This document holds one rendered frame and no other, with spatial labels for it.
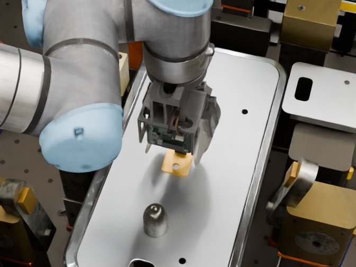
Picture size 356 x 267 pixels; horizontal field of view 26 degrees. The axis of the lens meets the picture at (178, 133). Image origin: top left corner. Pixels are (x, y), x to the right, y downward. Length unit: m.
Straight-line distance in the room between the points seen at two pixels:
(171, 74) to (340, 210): 0.30
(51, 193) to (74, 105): 0.73
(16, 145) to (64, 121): 0.80
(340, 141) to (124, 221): 0.34
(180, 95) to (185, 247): 0.23
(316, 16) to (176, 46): 0.41
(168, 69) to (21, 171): 0.65
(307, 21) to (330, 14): 0.04
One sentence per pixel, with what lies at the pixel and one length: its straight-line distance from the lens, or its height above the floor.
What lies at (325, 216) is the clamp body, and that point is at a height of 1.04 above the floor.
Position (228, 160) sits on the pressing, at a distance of 1.08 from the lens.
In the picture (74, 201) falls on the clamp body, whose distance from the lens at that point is 1.27.
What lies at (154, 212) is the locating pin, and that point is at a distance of 0.98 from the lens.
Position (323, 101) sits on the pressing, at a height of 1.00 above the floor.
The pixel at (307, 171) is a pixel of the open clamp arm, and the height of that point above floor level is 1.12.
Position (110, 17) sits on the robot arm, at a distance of 0.78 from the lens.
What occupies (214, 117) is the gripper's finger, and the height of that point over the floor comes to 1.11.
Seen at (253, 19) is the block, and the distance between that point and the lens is 1.25.
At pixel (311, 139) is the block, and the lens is 1.14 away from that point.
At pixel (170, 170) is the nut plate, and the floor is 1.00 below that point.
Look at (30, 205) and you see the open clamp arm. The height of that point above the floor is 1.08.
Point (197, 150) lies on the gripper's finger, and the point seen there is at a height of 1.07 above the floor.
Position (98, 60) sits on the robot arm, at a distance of 0.73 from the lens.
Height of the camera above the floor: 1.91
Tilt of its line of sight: 56 degrees down
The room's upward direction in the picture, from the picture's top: straight up
